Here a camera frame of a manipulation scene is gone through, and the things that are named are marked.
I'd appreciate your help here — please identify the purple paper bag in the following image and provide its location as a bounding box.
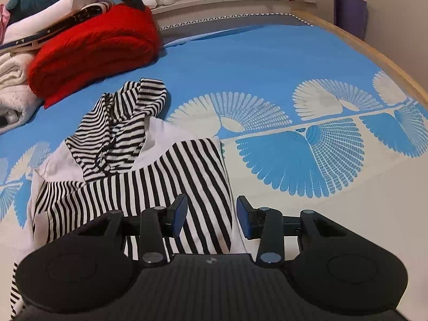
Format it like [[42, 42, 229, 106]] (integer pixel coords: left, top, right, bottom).
[[333, 0, 368, 41]]

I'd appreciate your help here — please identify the red knitted blanket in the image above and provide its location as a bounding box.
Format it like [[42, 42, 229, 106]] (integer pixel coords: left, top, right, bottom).
[[27, 4, 160, 109]]

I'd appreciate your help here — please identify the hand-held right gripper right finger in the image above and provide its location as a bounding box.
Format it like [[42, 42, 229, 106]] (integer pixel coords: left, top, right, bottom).
[[236, 196, 339, 264]]

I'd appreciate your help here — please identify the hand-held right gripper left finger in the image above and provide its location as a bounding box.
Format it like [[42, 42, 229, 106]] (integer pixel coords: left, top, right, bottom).
[[75, 194, 188, 264]]

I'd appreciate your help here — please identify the dark star-patterned cloth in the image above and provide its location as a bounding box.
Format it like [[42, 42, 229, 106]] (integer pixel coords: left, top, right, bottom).
[[0, 1, 116, 54]]

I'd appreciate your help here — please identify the white folded cloth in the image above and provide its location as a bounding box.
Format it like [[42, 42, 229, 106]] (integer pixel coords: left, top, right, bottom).
[[3, 0, 101, 45]]

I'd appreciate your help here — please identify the cream fluffy blanket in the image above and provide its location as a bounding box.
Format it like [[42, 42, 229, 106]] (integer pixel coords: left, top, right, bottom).
[[0, 52, 43, 135]]

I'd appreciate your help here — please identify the pink cloth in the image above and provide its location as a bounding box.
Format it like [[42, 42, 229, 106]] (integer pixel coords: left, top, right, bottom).
[[0, 4, 10, 45]]

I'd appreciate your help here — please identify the grey padded headboard ledge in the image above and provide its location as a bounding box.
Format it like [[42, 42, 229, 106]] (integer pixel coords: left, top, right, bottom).
[[150, 0, 317, 30]]

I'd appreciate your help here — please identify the blue white patterned bedsheet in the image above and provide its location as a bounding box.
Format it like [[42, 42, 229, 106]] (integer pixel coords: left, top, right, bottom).
[[0, 15, 428, 265]]

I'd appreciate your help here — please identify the wooden bed frame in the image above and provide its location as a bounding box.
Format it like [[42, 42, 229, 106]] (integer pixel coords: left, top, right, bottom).
[[291, 9, 428, 100]]

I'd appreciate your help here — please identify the black white striped hoodie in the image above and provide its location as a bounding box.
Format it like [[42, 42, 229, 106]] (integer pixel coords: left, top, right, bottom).
[[9, 78, 249, 321]]

